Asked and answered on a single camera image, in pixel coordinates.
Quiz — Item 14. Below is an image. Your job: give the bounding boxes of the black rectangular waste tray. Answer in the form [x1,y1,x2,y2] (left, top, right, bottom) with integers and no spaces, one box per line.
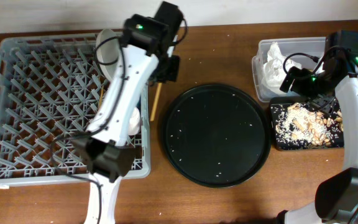
[269,96,346,152]

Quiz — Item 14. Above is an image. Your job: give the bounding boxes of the grey plastic dishwasher rack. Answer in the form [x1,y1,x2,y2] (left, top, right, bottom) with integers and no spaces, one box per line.
[0,31,152,187]

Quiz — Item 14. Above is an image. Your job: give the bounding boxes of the clear plastic waste bin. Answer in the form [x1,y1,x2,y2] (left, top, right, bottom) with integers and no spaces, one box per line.
[252,37,326,103]

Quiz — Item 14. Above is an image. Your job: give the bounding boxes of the round black serving tray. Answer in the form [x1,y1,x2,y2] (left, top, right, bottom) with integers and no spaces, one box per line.
[159,84,272,188]

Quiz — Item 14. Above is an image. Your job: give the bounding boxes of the white paper napkin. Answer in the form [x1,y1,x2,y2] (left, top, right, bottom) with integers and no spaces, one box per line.
[263,42,287,88]

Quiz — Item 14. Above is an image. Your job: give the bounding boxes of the brown food scraps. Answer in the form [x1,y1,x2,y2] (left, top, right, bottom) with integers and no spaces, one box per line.
[274,102,344,147]

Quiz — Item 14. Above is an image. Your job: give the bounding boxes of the grey round plate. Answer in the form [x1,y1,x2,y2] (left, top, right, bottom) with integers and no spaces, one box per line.
[96,29,120,82]

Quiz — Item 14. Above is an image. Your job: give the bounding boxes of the pink plastic cup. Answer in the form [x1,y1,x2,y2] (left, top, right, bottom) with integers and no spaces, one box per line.
[127,107,141,136]

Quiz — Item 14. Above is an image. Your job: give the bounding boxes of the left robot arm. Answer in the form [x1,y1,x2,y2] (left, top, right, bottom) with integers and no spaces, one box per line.
[70,1,185,223]

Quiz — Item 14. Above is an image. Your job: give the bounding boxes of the wooden chopstick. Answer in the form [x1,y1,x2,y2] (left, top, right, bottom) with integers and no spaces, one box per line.
[150,83,163,122]
[98,85,104,108]

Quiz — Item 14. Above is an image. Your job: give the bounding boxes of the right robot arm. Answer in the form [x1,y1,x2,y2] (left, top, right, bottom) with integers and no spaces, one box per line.
[276,30,358,223]

